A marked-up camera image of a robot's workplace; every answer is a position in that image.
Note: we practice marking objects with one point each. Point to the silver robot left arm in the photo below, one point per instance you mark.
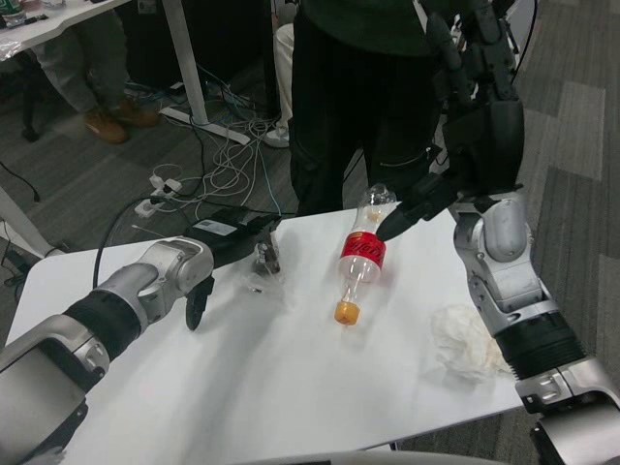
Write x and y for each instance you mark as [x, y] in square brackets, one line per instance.
[121, 300]

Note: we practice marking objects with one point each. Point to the person in grey trousers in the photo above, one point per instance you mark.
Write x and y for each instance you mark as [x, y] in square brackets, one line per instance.
[77, 72]

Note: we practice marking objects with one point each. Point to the white desk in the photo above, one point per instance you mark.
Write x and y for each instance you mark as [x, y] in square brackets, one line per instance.
[186, 58]

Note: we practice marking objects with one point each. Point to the green bottle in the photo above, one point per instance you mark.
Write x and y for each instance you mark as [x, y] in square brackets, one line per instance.
[13, 12]

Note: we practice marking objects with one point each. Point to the clear bag with dark food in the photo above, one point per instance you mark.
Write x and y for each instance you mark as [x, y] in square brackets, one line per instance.
[267, 259]

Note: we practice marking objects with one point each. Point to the white power strip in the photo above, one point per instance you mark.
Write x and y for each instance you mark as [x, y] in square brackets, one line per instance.
[147, 207]

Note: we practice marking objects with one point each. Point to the crumpled white tissue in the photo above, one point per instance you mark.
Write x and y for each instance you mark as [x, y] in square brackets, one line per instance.
[460, 344]

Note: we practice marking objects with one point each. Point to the white desk leg frame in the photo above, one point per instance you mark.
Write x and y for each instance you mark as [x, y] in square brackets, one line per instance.
[24, 223]

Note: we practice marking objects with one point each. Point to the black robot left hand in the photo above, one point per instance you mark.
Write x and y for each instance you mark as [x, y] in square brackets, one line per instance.
[232, 227]

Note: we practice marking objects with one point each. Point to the white plug adapter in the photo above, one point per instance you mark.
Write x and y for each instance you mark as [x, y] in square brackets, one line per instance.
[167, 184]

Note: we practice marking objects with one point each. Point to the person in dark green top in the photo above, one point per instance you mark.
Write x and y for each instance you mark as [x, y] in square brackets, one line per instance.
[349, 106]

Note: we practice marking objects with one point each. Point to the person in white trousers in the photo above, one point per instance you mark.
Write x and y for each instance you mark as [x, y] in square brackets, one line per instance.
[285, 77]

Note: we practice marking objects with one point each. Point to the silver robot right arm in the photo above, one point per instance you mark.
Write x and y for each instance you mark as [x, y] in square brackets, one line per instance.
[513, 271]

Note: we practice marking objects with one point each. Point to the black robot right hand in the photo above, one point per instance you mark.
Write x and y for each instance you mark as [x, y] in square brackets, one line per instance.
[484, 145]

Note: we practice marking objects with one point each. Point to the empty cola bottle red label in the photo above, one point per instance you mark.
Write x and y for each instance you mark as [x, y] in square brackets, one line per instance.
[363, 252]

